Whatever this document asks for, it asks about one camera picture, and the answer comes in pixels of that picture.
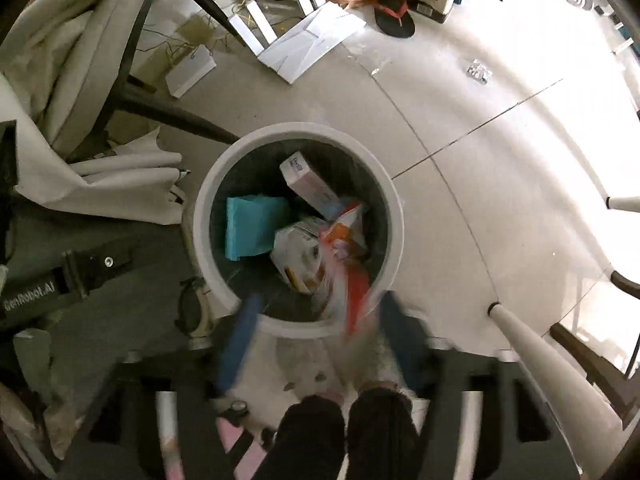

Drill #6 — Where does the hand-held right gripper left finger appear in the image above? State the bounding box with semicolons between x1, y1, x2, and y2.
107;294;265;480

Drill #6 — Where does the white round waste bin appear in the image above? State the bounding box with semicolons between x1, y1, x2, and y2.
192;122;405;339

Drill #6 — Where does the black red flip-flop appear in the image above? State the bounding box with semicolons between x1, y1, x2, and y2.
372;0;416;39

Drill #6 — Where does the white cloth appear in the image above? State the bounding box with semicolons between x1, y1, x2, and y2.
0;0;187;226

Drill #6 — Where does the thin wire string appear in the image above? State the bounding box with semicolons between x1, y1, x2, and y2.
134;0;253;67

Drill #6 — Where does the clear bag of yellow chips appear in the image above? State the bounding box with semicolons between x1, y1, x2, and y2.
314;202;387;338

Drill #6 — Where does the white table leg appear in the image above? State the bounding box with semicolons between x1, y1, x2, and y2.
486;301;627;463

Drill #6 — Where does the teal green plastic bag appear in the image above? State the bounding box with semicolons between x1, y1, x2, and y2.
224;194;292;262

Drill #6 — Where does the white flat box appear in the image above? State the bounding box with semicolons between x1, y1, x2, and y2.
164;44;218;98

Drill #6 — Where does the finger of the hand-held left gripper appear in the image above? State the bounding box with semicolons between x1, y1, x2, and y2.
62;237;136;303

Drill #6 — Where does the long white box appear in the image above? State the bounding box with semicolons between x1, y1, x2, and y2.
279;152;342;222

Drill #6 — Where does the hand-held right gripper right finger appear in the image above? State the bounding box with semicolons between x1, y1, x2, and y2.
377;291;533;480

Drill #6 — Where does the small clear blister pack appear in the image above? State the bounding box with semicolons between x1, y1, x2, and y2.
466;59;495;84

